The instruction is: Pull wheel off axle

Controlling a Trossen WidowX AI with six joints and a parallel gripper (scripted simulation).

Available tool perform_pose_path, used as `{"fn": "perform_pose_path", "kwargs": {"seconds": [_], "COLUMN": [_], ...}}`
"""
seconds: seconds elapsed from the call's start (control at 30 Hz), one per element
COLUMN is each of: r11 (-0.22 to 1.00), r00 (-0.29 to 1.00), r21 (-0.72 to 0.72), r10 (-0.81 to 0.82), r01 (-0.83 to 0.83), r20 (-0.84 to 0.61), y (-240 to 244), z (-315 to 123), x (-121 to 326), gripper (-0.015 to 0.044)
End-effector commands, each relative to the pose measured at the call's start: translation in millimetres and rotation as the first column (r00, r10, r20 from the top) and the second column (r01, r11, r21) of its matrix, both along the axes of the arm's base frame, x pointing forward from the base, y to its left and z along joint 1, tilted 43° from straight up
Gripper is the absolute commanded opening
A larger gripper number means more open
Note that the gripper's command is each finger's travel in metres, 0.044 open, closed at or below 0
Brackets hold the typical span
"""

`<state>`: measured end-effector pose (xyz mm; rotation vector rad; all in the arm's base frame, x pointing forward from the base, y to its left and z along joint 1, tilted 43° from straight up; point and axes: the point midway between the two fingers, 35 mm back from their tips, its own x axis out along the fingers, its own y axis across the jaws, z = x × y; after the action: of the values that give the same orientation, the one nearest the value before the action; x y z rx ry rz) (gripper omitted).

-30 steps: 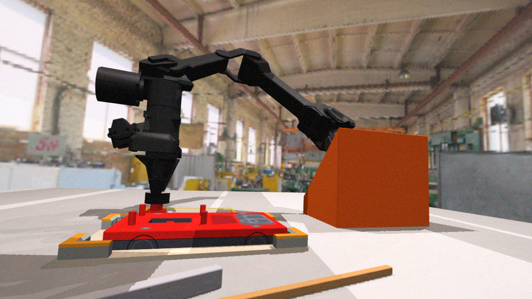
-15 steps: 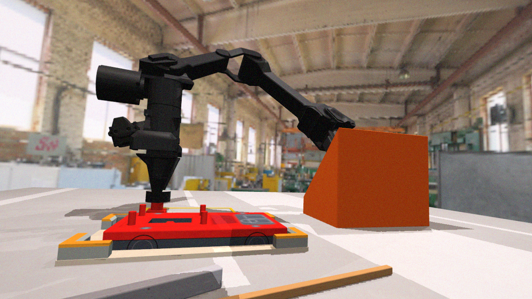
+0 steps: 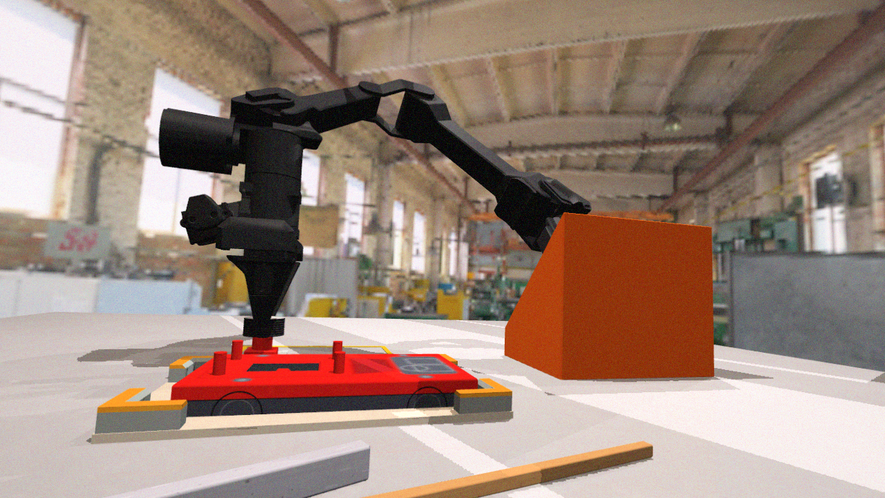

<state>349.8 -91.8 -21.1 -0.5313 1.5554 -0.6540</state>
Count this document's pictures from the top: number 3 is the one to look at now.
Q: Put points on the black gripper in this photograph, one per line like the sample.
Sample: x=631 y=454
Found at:
x=269 y=239

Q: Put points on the black tyre wheel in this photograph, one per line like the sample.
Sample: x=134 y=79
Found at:
x=275 y=328

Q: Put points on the yellow rectangular outline on table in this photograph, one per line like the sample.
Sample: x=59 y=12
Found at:
x=384 y=348

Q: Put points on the orange flat bar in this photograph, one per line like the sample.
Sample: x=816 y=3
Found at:
x=491 y=483

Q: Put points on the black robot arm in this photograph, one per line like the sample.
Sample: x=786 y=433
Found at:
x=269 y=128

